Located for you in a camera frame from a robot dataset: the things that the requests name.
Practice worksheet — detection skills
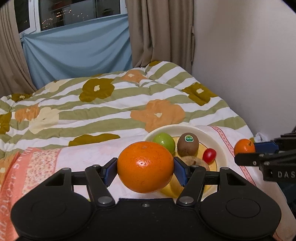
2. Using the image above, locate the pink floral tablecloth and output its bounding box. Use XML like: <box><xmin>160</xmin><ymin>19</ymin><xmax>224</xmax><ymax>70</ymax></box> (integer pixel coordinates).
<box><xmin>0</xmin><ymin>125</ymin><xmax>290</xmax><ymax>241</ymax></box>

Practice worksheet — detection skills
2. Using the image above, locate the green apple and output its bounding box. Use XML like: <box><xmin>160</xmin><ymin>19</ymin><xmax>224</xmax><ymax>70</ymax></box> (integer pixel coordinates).
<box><xmin>152</xmin><ymin>132</ymin><xmax>176</xmax><ymax>156</ymax></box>

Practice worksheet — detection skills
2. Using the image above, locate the beige curtain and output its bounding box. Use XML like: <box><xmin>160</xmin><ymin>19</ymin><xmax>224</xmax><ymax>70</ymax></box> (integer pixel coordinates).
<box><xmin>0</xmin><ymin>5</ymin><xmax>37</xmax><ymax>97</ymax></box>
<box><xmin>124</xmin><ymin>0</ymin><xmax>196</xmax><ymax>75</ymax></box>

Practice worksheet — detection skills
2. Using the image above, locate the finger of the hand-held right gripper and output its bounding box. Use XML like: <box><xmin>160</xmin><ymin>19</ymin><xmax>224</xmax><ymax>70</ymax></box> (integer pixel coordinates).
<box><xmin>234</xmin><ymin>152</ymin><xmax>296</xmax><ymax>166</ymax></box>
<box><xmin>254</xmin><ymin>133</ymin><xmax>296</xmax><ymax>154</ymax></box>

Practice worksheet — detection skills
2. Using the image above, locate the striped floral blanket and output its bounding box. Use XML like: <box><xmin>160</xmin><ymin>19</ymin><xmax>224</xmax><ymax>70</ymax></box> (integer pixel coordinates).
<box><xmin>0</xmin><ymin>61</ymin><xmax>254</xmax><ymax>161</ymax></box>

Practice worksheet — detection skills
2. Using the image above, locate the large orange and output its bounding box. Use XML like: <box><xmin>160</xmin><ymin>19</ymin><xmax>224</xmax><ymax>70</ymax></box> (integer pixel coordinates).
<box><xmin>117</xmin><ymin>141</ymin><xmax>174</xmax><ymax>194</ymax></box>

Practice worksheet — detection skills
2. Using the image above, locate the window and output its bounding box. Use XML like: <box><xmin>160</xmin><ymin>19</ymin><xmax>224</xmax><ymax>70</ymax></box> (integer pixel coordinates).
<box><xmin>14</xmin><ymin>0</ymin><xmax>128</xmax><ymax>33</ymax></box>

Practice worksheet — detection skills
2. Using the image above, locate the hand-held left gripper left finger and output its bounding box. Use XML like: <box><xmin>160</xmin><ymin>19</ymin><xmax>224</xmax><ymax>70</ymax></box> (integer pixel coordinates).
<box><xmin>43</xmin><ymin>158</ymin><xmax>118</xmax><ymax>208</ymax></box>

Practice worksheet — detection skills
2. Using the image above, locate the red cherry tomato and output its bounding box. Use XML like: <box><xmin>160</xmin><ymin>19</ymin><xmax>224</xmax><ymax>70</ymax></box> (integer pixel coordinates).
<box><xmin>203</xmin><ymin>148</ymin><xmax>217</xmax><ymax>162</ymax></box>

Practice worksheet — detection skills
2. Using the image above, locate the cream bowl with bear print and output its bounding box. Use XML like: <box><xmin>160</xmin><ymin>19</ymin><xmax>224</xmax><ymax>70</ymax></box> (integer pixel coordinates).
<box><xmin>142</xmin><ymin>125</ymin><xmax>227</xmax><ymax>198</ymax></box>

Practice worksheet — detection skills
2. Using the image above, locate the red-yellow apple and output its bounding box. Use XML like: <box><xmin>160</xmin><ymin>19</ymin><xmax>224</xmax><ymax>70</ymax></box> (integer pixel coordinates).
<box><xmin>182</xmin><ymin>156</ymin><xmax>211</xmax><ymax>172</ymax></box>

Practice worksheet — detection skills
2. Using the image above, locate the brown kiwi with sticker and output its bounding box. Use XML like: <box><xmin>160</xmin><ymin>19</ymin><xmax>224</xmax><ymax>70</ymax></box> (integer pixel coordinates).
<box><xmin>177</xmin><ymin>133</ymin><xmax>199</xmax><ymax>157</ymax></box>

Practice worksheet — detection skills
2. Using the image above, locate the small mandarin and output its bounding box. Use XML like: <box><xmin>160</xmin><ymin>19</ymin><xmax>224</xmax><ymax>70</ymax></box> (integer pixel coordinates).
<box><xmin>234</xmin><ymin>138</ymin><xmax>256</xmax><ymax>156</ymax></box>

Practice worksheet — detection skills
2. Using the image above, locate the blue cloth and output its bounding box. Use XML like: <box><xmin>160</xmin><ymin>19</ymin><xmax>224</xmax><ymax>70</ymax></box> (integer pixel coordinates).
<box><xmin>22</xmin><ymin>13</ymin><xmax>134</xmax><ymax>90</ymax></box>

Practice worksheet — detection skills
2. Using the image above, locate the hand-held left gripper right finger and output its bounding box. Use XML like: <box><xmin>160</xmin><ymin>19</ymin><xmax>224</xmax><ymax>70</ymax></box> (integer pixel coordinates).
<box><xmin>173</xmin><ymin>156</ymin><xmax>248</xmax><ymax>208</ymax></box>

